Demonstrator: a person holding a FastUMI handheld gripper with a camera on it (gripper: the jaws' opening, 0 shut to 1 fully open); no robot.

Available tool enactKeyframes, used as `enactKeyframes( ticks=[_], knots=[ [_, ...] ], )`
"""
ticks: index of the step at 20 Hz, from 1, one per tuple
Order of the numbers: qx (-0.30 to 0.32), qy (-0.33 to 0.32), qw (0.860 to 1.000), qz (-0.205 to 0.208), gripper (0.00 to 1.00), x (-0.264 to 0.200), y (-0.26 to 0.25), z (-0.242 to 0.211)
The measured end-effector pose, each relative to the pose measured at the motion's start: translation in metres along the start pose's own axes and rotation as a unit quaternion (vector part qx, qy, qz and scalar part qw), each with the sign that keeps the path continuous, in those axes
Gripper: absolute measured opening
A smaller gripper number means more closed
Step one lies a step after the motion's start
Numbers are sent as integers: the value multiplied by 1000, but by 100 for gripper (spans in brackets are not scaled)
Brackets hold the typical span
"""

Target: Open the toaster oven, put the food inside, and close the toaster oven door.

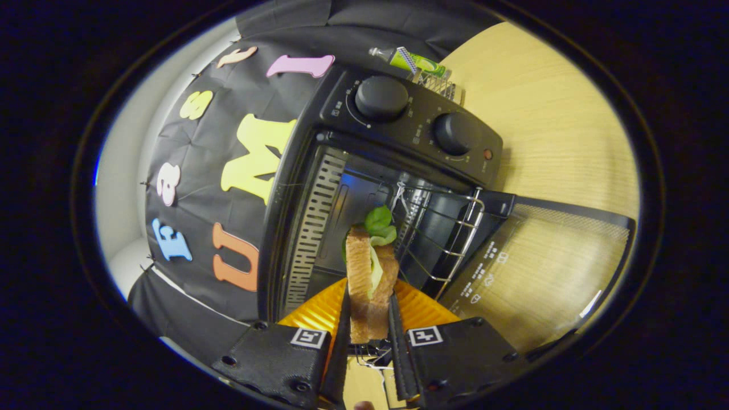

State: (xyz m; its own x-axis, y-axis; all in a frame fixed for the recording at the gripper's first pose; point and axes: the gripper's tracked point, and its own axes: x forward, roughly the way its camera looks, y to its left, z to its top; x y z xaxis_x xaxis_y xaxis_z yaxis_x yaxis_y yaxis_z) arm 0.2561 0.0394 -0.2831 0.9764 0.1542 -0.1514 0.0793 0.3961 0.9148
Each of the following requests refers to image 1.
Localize black toaster oven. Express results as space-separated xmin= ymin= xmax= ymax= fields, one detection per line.
xmin=257 ymin=64 xmax=637 ymax=355

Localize lettuce sandwich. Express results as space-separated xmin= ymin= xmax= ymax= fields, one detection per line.
xmin=342 ymin=205 xmax=400 ymax=345

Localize metal wire basket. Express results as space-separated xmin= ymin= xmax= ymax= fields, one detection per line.
xmin=412 ymin=68 xmax=465 ymax=106

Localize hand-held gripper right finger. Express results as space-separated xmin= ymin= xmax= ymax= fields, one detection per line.
xmin=387 ymin=279 xmax=533 ymax=408

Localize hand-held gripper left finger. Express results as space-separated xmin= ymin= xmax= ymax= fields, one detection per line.
xmin=212 ymin=277 xmax=352 ymax=410

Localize green label bottle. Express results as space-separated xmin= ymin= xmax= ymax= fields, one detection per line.
xmin=368 ymin=47 xmax=448 ymax=78

